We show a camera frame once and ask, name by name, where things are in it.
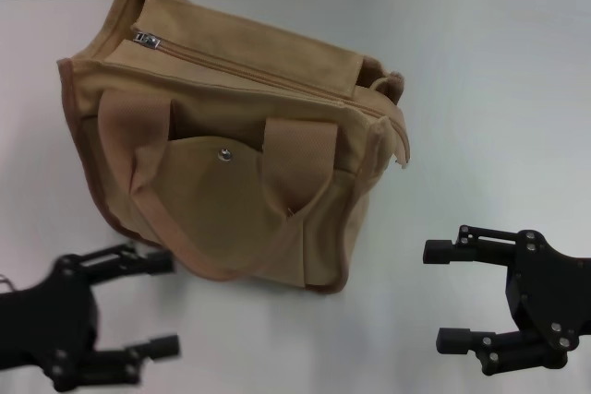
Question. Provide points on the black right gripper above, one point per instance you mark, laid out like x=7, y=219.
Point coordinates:
x=545, y=292

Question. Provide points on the silver zipper pull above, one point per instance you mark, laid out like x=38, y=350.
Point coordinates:
x=147, y=39

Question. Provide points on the khaki canvas food bag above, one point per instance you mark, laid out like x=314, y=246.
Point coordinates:
x=231, y=182

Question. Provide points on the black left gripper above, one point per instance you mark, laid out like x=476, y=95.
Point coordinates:
x=51, y=306

